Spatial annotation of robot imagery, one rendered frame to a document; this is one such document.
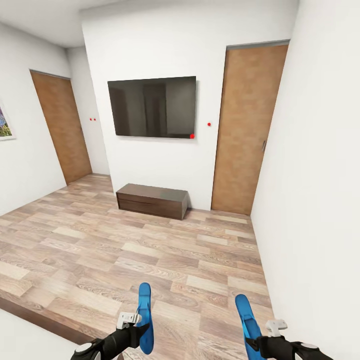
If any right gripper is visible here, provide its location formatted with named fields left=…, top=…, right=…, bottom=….
left=245, top=335, right=286, bottom=360

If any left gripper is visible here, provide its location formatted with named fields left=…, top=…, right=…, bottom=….
left=110, top=322, right=150, bottom=358

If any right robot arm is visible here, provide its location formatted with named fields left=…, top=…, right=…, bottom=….
left=245, top=319, right=334, bottom=360

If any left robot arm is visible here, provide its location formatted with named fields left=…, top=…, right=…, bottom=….
left=70, top=312, right=150, bottom=360

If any sandal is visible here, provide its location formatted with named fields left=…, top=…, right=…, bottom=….
left=235, top=294, right=268, bottom=360
left=136, top=282, right=154, bottom=355

